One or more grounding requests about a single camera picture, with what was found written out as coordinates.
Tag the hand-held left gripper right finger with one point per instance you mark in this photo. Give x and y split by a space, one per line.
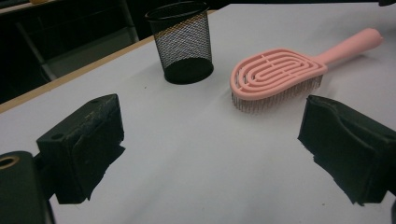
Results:
351 149

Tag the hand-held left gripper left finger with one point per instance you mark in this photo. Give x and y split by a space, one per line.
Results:
84 146

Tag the pink hairbrush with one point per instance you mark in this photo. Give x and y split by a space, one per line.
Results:
274 74

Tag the black mesh pen holder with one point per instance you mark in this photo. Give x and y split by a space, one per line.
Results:
186 46

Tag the white table sheet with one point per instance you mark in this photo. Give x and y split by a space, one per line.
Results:
193 155

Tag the grey metal table frame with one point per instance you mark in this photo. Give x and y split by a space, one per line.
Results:
90 53

